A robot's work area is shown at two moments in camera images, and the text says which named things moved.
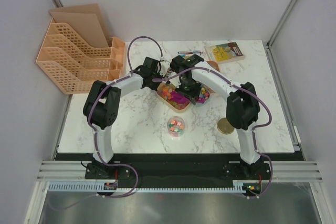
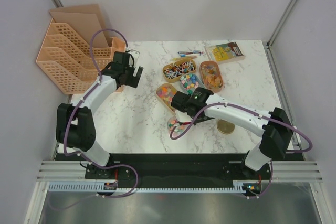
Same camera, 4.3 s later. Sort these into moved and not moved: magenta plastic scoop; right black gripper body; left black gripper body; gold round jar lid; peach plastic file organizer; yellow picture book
Moved: magenta plastic scoop; right black gripper body; left black gripper body
Not moved: peach plastic file organizer; yellow picture book; gold round jar lid
